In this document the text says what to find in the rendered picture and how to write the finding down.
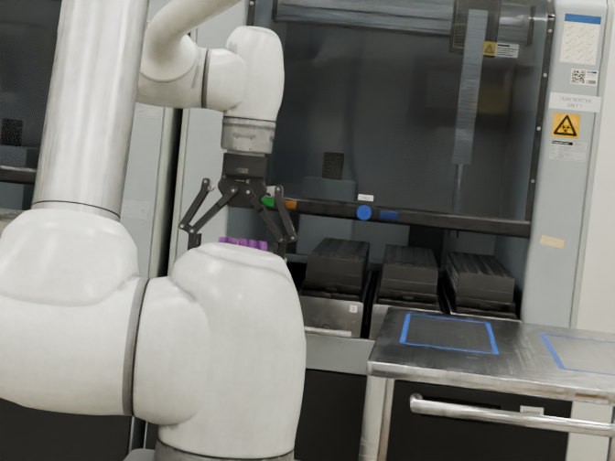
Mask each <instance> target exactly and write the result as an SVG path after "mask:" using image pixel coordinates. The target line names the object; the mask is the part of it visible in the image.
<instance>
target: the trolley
mask: <svg viewBox="0 0 615 461"><path fill-rule="evenodd" d="M366 375H367V384H366V393H365V402H364V410H363V418H362V428H361V443H360V452H359V461H386V457H387V448H388V439H389V431H390V422H391V414H392V406H393V397H394V381H395V380H403V381H417V382H425V383H433V384H440V385H447V386H455V387H462V388H470V389H477V390H485V391H498V392H506V393H513V394H521V395H528V396H535V397H543V398H550V399H558V400H565V401H573V402H587V403H595V404H602V405H609V406H613V407H612V415H611V422H610V423H600V422H592V421H585V420H578V419H570V418H563V417H555V416H548V415H541V414H533V413H519V412H512V411H504V410H497V409H490V408H482V407H475V406H468V405H461V404H454V403H446V402H432V401H425V400H423V398H422V396H421V395H420V394H419V393H413V394H411V396H410V398H409V400H410V407H411V411H412V412H413V413H423V414H431V415H438V416H446V417H453V418H459V419H467V420H474V421H482V422H489V423H503V424H509V425H517V426H524V427H532V428H539V429H546V430H554V431H560V432H568V433H575V434H589V435H596V436H604V437H608V438H609V444H608V452H607V459H606V461H615V333H608V332H600V331H592V330H585V329H576V328H569V327H554V326H546V325H538V324H530V323H522V322H514V321H506V320H499V319H490V318H483V317H475V316H460V315H452V314H444V313H437V312H428V311H421V310H413V309H405V308H397V307H388V309H387V311H386V314H385V317H384V319H383V322H382V325H381V328H380V330H379V333H378V335H377V338H376V340H375V342H374V345H373V347H372V352H371V354H370V357H369V358H368V361H367V366H366Z"/></svg>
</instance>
